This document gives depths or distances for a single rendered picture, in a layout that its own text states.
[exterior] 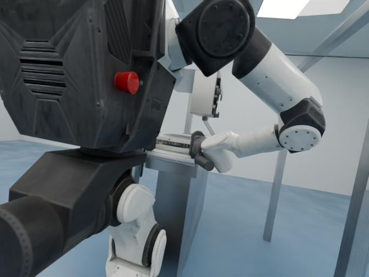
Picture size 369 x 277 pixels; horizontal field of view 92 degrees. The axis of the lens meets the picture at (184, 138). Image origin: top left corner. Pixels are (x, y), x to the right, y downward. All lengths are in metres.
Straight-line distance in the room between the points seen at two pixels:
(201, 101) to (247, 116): 3.50
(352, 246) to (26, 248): 0.96
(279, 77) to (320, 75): 4.56
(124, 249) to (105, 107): 0.56
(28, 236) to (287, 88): 0.47
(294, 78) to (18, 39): 0.45
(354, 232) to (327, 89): 4.19
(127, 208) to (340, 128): 4.87
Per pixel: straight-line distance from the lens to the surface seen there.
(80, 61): 0.28
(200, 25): 0.32
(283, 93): 0.41
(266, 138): 0.51
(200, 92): 0.86
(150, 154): 0.94
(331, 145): 4.98
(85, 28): 0.28
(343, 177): 5.23
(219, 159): 0.60
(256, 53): 0.38
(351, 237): 0.99
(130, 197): 0.42
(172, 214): 1.13
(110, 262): 0.83
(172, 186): 1.07
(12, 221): 0.33
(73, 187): 0.34
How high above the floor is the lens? 1.04
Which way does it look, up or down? 5 degrees down
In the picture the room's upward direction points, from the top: 8 degrees clockwise
